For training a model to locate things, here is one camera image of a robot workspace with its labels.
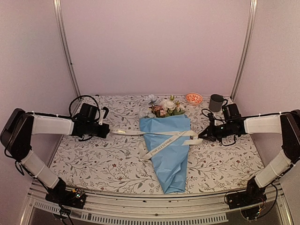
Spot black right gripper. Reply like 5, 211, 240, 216
199, 121, 233, 143

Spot white ribbon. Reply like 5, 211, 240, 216
110, 127, 204, 160

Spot white fake flower stems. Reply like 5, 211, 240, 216
159, 95, 185, 117

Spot pink fake flower stems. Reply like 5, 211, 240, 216
152, 105, 167, 118

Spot pale blue fake flower stems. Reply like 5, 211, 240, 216
144, 94, 157, 118

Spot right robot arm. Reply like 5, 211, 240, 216
198, 104, 300, 204

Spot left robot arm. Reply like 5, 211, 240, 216
0, 103, 110, 203

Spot dark grey mug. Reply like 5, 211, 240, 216
209, 94, 228, 113

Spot orange patterned bowl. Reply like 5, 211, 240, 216
185, 92, 203, 106

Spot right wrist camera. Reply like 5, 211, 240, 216
207, 112, 215, 126

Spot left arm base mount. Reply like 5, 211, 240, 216
45, 187, 86, 209

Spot front aluminium rail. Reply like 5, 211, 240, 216
20, 181, 294, 225

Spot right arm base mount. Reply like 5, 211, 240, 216
224, 188, 267, 220

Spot left aluminium frame post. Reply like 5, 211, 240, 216
53, 0, 81, 97

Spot aluminium frame post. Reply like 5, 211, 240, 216
53, 0, 81, 97
230, 0, 258, 101

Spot right aluminium frame post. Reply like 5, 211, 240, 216
230, 0, 258, 101

